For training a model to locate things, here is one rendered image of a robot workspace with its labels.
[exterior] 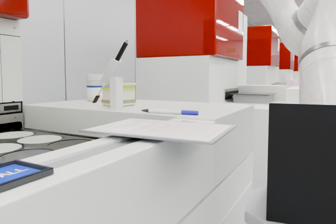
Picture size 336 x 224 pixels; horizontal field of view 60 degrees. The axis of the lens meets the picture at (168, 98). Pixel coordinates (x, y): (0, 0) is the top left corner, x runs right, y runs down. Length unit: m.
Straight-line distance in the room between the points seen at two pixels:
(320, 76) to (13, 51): 0.82
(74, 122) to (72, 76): 2.33
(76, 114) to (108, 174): 0.51
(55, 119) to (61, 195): 0.62
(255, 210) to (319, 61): 0.30
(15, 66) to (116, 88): 0.36
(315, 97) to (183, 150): 0.25
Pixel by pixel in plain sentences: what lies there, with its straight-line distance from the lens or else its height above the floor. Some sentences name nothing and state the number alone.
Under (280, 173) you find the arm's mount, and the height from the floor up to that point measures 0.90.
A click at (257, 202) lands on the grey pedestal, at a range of 0.59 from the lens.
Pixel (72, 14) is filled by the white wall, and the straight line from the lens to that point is 3.23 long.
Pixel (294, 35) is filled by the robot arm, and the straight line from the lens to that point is 0.80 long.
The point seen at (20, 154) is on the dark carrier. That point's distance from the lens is 0.65.
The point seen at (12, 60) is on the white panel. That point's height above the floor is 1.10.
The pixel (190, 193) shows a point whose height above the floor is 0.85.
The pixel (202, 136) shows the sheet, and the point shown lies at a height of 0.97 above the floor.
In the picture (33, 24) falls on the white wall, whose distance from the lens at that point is 2.91.
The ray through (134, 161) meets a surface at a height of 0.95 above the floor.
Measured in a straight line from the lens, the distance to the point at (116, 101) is 0.76.
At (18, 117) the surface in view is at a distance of 0.99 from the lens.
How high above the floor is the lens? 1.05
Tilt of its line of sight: 4 degrees down
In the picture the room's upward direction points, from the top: straight up
